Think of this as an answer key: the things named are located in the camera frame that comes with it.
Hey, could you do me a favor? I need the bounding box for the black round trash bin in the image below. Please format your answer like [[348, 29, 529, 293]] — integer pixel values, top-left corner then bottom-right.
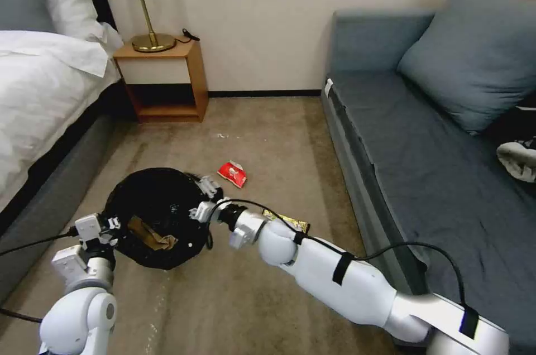
[[104, 167, 213, 271]]

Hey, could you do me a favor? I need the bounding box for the white duvet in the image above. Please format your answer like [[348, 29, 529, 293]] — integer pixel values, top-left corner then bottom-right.
[[0, 30, 123, 214]]

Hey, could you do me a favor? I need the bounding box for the black lamp cord switch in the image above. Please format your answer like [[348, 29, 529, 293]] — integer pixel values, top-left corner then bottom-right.
[[175, 28, 202, 44]]

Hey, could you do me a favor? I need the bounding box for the grey-white cloth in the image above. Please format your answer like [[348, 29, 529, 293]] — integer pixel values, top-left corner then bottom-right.
[[496, 136, 536, 184]]

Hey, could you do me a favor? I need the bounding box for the gold snack wrapper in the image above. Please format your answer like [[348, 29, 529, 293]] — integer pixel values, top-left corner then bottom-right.
[[261, 209, 312, 235]]

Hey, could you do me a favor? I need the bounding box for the blue-grey sofa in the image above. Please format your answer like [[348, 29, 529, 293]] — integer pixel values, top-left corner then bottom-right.
[[319, 9, 536, 355]]

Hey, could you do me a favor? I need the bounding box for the wooden nightstand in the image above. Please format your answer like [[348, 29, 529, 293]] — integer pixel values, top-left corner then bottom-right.
[[112, 41, 210, 124]]

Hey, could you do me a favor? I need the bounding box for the black baseboard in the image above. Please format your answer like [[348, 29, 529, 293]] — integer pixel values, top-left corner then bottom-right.
[[207, 90, 323, 99]]

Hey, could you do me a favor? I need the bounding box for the blue-grey sofa cushion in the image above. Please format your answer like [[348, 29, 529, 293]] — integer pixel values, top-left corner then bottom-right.
[[396, 0, 536, 136]]

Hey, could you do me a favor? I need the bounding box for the black garment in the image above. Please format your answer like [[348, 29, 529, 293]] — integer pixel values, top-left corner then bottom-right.
[[480, 94, 536, 152]]

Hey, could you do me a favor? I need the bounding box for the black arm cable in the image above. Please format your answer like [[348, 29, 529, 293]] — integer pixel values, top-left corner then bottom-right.
[[0, 307, 45, 325], [0, 226, 81, 258], [205, 199, 472, 310]]

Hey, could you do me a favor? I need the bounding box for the grey bed frame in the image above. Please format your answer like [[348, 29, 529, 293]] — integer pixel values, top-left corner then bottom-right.
[[0, 83, 139, 306]]

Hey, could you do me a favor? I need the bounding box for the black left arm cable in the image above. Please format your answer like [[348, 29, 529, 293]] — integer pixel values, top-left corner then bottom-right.
[[0, 307, 45, 325], [0, 226, 81, 258]]

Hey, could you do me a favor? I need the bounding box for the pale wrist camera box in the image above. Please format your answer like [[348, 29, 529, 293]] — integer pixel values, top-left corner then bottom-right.
[[74, 213, 104, 243]]

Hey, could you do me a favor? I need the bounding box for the brass table lamp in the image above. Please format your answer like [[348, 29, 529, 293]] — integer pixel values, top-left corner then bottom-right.
[[90, 0, 178, 54]]

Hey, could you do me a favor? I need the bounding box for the red snack packet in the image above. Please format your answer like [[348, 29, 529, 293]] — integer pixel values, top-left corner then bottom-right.
[[216, 160, 249, 190]]

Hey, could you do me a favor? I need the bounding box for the crumpled brown paper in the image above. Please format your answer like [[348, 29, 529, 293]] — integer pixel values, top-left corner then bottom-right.
[[127, 215, 180, 252]]

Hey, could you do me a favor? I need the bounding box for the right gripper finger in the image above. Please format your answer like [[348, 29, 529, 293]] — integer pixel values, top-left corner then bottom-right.
[[184, 170, 223, 199], [189, 200, 217, 224]]

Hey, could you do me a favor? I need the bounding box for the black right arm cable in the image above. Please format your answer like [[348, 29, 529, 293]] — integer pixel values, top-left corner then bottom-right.
[[205, 199, 472, 310]]

